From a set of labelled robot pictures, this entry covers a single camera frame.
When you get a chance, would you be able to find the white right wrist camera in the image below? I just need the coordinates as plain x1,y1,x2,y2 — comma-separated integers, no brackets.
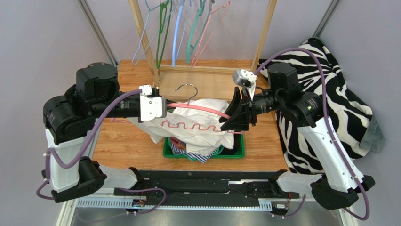
232,69,257,100

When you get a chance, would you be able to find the teal plastic hanger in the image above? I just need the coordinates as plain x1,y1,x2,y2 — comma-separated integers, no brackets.
185,0,215,64

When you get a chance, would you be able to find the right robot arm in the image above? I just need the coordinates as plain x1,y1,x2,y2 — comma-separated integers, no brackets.
219,63,375,210

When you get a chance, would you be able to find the pink plastic hanger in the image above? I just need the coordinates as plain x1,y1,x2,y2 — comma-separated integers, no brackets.
111,83,244,134

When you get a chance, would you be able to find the green plastic hanger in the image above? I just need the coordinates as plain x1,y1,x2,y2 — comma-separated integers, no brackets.
156,0,173,69

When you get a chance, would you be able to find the maroon tank top dark trim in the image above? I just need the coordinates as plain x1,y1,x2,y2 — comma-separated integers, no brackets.
170,137,186,151

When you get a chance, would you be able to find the green plastic tray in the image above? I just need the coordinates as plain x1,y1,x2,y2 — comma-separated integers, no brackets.
162,134,245,159

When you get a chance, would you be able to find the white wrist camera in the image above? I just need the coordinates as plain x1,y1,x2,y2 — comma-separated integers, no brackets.
232,69,257,100
138,85,167,121

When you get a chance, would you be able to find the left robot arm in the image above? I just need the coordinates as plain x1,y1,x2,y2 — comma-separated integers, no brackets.
42,62,141,203

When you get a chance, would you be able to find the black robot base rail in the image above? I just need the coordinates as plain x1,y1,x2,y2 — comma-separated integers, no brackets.
78,169,329,217

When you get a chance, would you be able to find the zebra print blanket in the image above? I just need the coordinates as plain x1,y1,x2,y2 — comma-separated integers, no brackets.
272,38,385,174

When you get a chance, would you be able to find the navy tank top maroon trim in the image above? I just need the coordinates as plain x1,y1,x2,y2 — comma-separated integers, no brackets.
220,140,240,155

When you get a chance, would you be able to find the light blue plastic hanger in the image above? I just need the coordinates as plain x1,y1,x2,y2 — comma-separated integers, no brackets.
172,0,193,68

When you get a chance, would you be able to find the wooden clothes rack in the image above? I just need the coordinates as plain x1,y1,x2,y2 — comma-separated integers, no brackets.
129,0,276,102

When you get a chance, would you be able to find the blue white striped tank top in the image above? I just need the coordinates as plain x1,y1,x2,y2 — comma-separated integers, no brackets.
169,144,223,163

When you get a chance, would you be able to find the thin pink wire hanger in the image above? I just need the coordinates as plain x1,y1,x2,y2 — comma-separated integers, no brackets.
189,0,231,69

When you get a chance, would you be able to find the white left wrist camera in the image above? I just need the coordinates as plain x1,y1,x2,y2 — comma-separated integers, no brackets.
138,85,167,121

